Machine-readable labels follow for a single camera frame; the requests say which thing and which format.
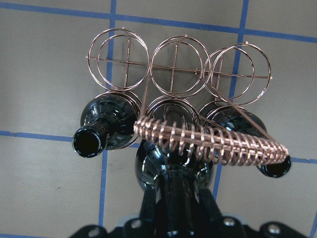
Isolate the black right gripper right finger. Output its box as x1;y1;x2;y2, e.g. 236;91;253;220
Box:
198;188;222;221

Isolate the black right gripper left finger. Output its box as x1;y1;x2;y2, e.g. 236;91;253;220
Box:
140;189;157;223

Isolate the dark glass wine bottle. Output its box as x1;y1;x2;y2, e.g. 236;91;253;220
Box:
133;109;215;236

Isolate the dark bottle in basket rear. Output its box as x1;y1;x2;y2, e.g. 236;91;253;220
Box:
200;106;292;178

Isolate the dark bottle in basket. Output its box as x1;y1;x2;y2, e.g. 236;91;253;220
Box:
200;106;292;178
72;92;139;158

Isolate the dark bottle in basket front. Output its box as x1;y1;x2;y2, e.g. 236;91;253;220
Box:
72;92;139;158

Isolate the copper wire wine basket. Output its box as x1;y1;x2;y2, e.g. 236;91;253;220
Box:
87;28;290;166

